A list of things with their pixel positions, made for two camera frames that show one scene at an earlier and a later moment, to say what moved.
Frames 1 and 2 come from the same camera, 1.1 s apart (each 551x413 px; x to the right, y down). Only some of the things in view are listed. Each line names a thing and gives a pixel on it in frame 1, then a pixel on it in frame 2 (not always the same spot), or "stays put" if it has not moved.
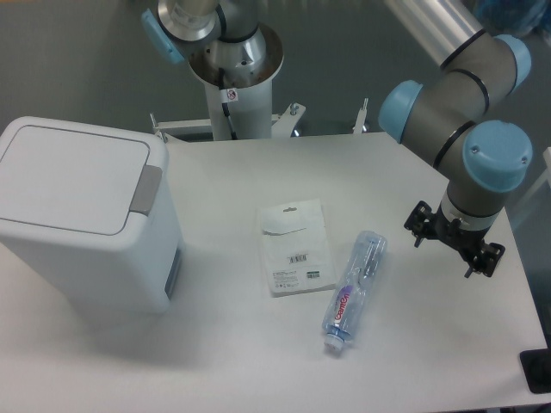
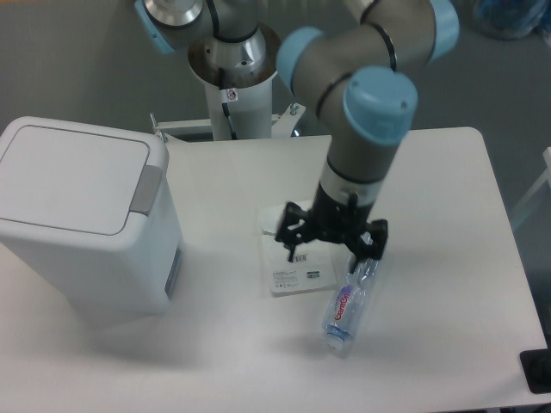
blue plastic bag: (500, 17) stays put
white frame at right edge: (547, 177) stays put
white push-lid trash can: (89, 220) stays put
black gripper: (422, 222) to (333, 219)
